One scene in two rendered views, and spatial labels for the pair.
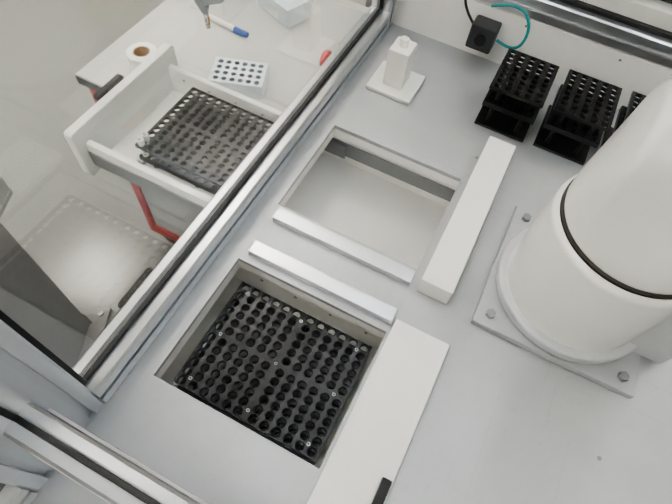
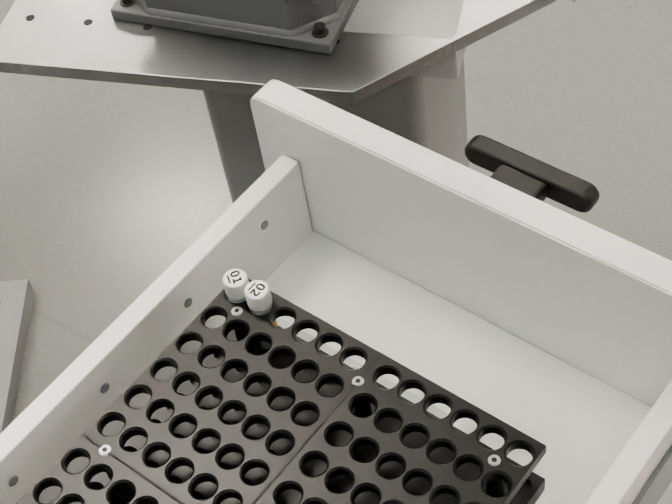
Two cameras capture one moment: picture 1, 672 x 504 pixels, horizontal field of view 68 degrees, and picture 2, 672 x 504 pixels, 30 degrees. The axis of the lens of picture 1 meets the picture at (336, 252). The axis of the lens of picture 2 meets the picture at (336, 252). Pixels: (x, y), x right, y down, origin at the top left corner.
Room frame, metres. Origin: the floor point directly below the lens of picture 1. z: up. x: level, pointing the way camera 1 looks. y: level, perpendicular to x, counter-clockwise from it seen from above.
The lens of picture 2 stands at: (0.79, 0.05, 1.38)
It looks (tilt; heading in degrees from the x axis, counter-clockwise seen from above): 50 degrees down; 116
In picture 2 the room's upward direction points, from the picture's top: 10 degrees counter-clockwise
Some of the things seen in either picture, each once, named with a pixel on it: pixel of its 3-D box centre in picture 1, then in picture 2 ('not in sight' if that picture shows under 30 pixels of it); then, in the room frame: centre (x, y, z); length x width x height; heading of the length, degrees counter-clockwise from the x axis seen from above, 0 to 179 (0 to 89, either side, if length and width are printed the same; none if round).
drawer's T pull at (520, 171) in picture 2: not in sight; (517, 187); (0.70, 0.46, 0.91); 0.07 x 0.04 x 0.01; 160
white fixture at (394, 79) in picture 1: (400, 62); not in sight; (0.78, -0.06, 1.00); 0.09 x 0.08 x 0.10; 70
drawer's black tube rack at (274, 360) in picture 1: (276, 370); not in sight; (0.22, 0.06, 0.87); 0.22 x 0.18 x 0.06; 70
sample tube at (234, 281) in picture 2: not in sight; (242, 306); (0.58, 0.37, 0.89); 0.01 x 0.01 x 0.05
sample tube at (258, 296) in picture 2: not in sight; (264, 317); (0.60, 0.37, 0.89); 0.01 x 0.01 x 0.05
